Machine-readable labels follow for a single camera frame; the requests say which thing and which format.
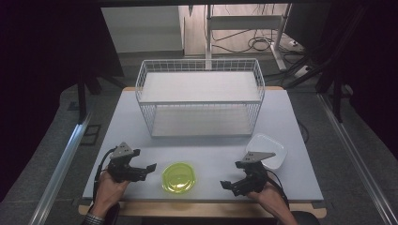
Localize black stand leg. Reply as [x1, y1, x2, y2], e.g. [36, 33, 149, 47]
[76, 71, 102, 124]

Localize black floor socket panel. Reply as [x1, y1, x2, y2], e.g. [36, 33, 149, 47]
[79, 124, 102, 146]

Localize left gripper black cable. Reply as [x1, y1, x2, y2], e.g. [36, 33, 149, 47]
[92, 147, 117, 203]

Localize white power strip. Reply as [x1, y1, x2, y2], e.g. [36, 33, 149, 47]
[293, 65, 312, 79]

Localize clear plastic container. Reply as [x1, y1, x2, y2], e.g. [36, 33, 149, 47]
[244, 132, 288, 171]

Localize white wire shelf rack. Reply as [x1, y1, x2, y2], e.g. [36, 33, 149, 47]
[134, 58, 267, 139]

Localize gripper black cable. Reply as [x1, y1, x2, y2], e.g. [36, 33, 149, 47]
[92, 147, 117, 203]
[266, 169, 291, 210]

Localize metal floor rail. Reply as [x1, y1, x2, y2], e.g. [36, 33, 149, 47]
[28, 113, 94, 225]
[316, 93, 398, 225]

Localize person's right hand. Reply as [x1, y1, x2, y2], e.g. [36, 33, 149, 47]
[248, 182, 289, 217]

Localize black floor cables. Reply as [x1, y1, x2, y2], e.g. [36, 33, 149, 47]
[210, 28, 303, 54]

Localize white metal desk frame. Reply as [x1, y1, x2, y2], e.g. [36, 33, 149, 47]
[204, 3, 293, 72]

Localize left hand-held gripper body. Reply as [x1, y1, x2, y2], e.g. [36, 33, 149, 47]
[107, 142, 139, 184]

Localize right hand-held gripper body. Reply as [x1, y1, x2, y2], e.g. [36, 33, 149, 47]
[242, 151, 277, 193]

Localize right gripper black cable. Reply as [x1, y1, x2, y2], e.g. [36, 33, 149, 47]
[266, 169, 291, 210]

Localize white board panel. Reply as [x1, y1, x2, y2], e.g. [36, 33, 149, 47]
[100, 5, 184, 54]

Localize person's left hand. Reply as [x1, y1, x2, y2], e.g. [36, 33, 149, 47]
[90, 171, 130, 217]

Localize green round lid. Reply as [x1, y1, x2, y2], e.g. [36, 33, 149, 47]
[161, 161, 197, 195]

